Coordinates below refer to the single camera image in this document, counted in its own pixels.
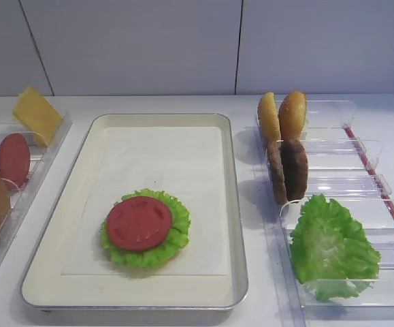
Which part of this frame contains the right golden bun half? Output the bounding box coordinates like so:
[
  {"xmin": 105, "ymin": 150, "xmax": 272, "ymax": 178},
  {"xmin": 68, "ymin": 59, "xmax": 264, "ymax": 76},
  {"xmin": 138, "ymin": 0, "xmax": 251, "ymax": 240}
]
[{"xmin": 278, "ymin": 91, "xmax": 307, "ymax": 140}]

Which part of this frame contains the golden bun half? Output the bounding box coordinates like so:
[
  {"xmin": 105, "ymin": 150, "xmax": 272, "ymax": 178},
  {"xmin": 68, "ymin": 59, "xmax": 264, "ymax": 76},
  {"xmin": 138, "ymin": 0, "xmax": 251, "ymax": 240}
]
[
  {"xmin": 278, "ymin": 91, "xmax": 307, "ymax": 140},
  {"xmin": 257, "ymin": 92, "xmax": 281, "ymax": 142}
]

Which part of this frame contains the tomato slice on tray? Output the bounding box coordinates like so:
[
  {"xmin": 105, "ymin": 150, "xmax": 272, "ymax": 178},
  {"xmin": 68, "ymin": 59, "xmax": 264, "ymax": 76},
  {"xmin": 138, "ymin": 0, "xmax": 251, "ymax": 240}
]
[{"xmin": 106, "ymin": 196, "xmax": 172, "ymax": 251}]

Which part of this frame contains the clear acrylic left rack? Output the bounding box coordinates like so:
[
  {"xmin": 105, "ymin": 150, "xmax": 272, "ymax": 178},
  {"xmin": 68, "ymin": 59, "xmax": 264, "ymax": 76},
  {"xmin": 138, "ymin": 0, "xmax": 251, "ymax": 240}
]
[{"xmin": 0, "ymin": 112, "xmax": 71, "ymax": 265}]

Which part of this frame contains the white paper liner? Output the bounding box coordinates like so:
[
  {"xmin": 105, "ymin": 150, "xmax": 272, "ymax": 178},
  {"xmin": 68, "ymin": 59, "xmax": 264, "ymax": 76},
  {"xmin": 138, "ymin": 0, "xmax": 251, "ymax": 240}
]
[{"xmin": 63, "ymin": 127, "xmax": 228, "ymax": 275}]

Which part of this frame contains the left golden bun half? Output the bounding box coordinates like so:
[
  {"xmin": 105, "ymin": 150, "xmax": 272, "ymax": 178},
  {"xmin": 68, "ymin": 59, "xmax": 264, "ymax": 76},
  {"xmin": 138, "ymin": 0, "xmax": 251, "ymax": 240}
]
[{"xmin": 257, "ymin": 92, "xmax": 281, "ymax": 142}]

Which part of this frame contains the clear acrylic rack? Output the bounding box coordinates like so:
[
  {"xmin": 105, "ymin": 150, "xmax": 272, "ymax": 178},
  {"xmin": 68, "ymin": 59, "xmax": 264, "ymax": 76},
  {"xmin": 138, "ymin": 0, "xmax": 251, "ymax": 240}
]
[
  {"xmin": 263, "ymin": 101, "xmax": 394, "ymax": 326},
  {"xmin": 0, "ymin": 112, "xmax": 71, "ymax": 265}
]

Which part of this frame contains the lettuce leaf in rack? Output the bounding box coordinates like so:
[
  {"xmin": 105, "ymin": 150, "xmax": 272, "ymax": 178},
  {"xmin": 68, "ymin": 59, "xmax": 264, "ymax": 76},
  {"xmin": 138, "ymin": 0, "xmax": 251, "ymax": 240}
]
[{"xmin": 290, "ymin": 195, "xmax": 381, "ymax": 302}]

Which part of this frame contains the clear acrylic right rack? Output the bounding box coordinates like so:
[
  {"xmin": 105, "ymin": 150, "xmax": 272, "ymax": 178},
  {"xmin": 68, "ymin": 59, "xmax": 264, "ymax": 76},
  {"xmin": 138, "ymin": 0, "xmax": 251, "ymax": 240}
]
[{"xmin": 263, "ymin": 101, "xmax": 394, "ymax": 326}]

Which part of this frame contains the brown meat patty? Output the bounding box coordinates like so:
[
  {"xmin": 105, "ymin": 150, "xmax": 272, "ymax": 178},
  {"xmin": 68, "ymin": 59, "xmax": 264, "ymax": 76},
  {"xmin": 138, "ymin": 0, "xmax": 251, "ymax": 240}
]
[
  {"xmin": 280, "ymin": 139, "xmax": 308, "ymax": 201},
  {"xmin": 267, "ymin": 142, "xmax": 287, "ymax": 205}
]

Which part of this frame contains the yellow cheese slice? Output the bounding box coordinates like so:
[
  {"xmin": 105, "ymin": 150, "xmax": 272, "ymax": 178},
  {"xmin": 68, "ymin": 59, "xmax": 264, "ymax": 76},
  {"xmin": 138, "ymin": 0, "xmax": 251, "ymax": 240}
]
[{"xmin": 12, "ymin": 86, "xmax": 63, "ymax": 147}]

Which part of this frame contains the red tomato slice in rack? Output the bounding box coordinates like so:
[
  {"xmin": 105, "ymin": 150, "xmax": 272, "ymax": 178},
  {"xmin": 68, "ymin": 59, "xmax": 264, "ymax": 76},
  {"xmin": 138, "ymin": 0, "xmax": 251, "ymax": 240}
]
[{"xmin": 0, "ymin": 133, "xmax": 31, "ymax": 189}]

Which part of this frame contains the cream metal tray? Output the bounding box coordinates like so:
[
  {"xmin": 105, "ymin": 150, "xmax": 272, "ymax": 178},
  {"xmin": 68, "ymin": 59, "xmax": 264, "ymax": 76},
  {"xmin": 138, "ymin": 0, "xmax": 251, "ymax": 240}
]
[{"xmin": 20, "ymin": 114, "xmax": 248, "ymax": 311}]

